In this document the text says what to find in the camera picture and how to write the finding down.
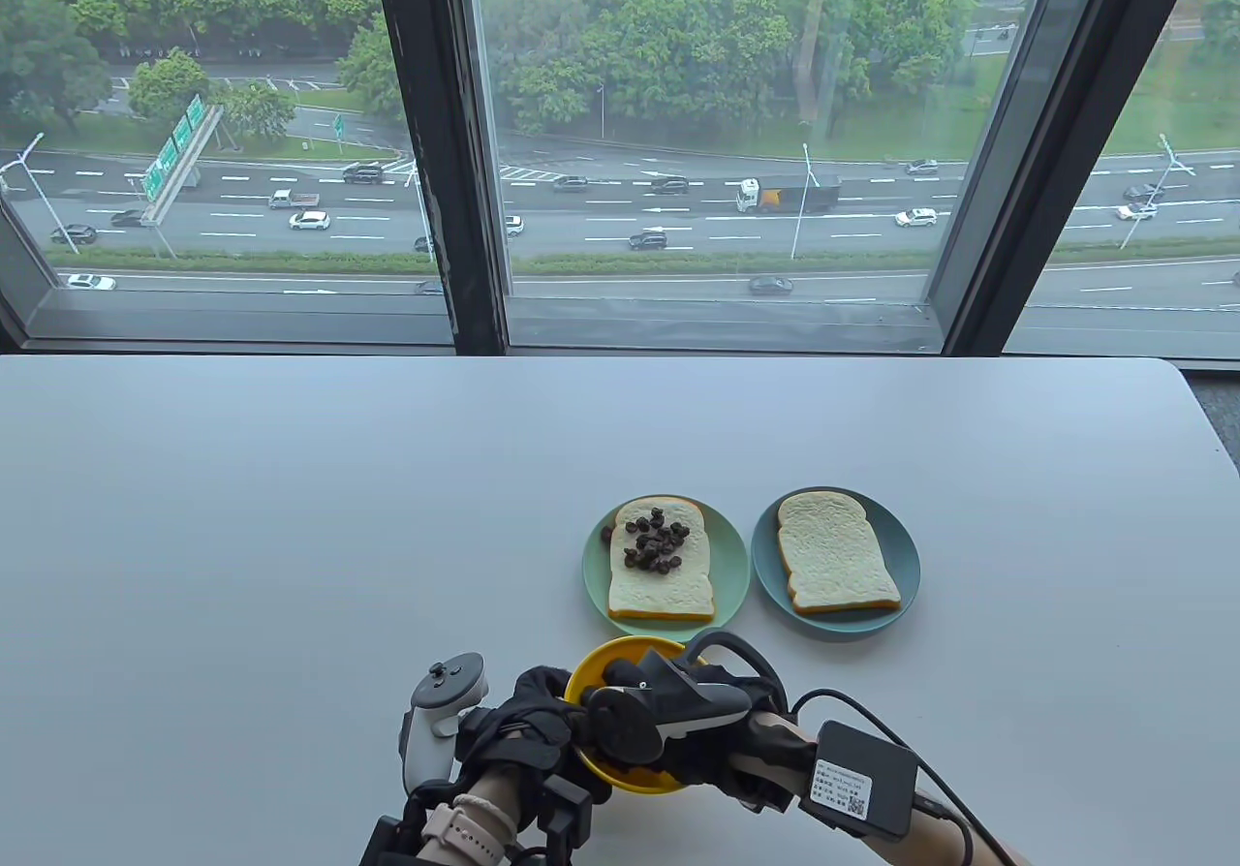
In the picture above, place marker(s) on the person's left hand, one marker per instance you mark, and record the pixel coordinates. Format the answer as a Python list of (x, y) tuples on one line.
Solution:
[(528, 721)]

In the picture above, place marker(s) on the person's right hand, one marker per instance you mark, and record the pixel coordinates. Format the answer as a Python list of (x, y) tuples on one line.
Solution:
[(707, 759)]

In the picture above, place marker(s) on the yellow bowl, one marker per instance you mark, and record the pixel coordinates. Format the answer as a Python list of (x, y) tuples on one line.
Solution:
[(596, 667)]

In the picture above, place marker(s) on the white toast slice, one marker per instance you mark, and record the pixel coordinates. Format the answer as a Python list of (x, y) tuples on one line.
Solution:
[(659, 600), (833, 546)]

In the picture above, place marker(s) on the dark cranberries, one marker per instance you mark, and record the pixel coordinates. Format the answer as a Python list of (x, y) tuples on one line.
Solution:
[(654, 551)]

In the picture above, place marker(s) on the person's right forearm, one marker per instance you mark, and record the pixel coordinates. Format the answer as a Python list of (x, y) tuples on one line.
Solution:
[(785, 745)]

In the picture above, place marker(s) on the person's left forearm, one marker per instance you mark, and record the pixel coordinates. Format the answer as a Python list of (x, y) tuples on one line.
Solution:
[(494, 788)]

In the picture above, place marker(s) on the grey tracking controller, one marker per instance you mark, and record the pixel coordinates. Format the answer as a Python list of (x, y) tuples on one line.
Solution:
[(620, 726), (450, 682)]

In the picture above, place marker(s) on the black wrist sensor box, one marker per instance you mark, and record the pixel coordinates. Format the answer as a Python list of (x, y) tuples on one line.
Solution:
[(387, 847), (862, 779)]

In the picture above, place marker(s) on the green plate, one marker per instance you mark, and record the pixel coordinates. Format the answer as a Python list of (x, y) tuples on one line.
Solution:
[(593, 566)]

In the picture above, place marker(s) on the blue plate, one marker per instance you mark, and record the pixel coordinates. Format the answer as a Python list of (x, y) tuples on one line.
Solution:
[(906, 556)]

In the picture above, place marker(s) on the green road sign gantry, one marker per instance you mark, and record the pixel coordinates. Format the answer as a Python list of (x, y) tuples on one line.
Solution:
[(180, 136)]

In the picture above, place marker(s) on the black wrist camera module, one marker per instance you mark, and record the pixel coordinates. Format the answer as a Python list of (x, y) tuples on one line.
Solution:
[(567, 808)]

